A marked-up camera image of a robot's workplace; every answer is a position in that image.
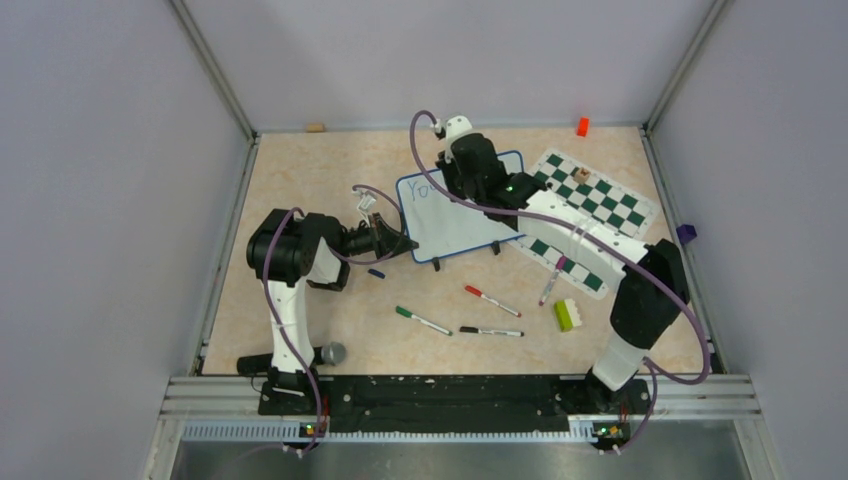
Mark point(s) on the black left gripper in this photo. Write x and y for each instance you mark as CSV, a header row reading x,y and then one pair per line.
x,y
390,240

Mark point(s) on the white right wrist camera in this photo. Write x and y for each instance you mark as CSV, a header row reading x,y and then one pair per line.
x,y
451,129

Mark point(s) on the green marker pen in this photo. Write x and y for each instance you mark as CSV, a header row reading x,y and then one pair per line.
x,y
432,325

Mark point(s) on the purple block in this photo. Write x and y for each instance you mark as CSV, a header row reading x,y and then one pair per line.
x,y
686,233

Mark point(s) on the green white chessboard mat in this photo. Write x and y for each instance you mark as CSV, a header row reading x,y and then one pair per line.
x,y
607,201

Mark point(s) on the orange red block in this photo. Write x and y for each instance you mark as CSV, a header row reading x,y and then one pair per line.
x,y
583,127

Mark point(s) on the lime green toy brick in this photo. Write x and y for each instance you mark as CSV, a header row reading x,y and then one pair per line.
x,y
567,315

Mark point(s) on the black marker pen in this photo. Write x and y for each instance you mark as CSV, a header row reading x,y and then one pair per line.
x,y
487,331

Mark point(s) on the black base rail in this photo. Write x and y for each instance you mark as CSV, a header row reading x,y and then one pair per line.
x,y
445,404

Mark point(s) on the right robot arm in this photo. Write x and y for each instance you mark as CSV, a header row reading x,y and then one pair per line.
x,y
647,280

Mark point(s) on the blue framed whiteboard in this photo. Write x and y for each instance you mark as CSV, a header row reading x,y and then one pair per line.
x,y
442,228

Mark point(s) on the red marker pen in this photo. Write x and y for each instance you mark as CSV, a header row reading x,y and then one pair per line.
x,y
479,293

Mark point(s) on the small wooden cylinder piece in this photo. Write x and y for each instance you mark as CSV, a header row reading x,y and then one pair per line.
x,y
582,175

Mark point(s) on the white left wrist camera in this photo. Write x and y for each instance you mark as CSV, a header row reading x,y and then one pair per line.
x,y
366,201

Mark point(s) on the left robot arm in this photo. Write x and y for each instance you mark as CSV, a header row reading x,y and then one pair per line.
x,y
288,254

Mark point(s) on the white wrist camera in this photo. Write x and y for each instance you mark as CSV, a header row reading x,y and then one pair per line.
x,y
451,129
366,201

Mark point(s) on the small wooden block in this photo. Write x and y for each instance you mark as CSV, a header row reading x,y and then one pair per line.
x,y
315,128

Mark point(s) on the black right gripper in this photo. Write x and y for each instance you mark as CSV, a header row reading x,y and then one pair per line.
x,y
447,164

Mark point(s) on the purple marker pen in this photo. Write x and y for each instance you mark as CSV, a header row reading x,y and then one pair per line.
x,y
552,280

